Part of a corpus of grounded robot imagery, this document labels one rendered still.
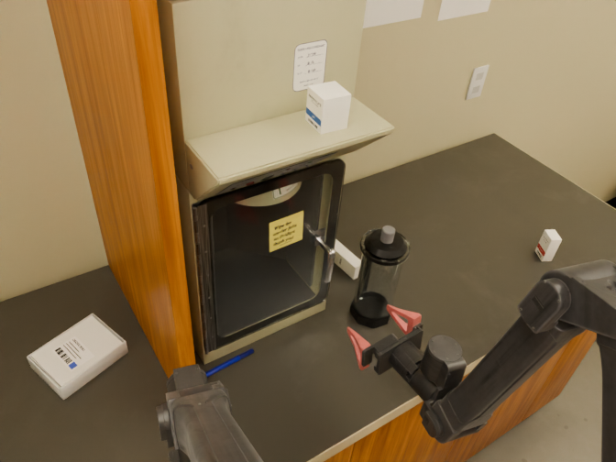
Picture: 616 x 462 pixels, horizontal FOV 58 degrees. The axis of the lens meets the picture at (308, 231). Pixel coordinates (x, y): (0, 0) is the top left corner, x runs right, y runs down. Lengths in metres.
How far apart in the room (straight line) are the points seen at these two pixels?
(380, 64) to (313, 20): 0.78
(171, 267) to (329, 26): 0.44
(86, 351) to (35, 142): 0.45
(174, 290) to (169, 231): 0.12
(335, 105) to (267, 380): 0.63
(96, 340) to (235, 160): 0.62
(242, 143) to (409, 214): 0.91
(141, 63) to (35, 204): 0.75
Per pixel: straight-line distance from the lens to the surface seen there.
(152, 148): 0.74
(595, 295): 0.65
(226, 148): 0.84
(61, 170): 1.34
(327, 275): 1.15
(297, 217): 1.06
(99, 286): 1.45
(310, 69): 0.92
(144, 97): 0.70
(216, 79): 0.84
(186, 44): 0.80
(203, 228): 0.96
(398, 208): 1.69
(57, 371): 1.26
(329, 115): 0.87
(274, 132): 0.88
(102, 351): 1.27
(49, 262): 1.49
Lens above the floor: 1.96
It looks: 41 degrees down
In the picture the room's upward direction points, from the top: 5 degrees clockwise
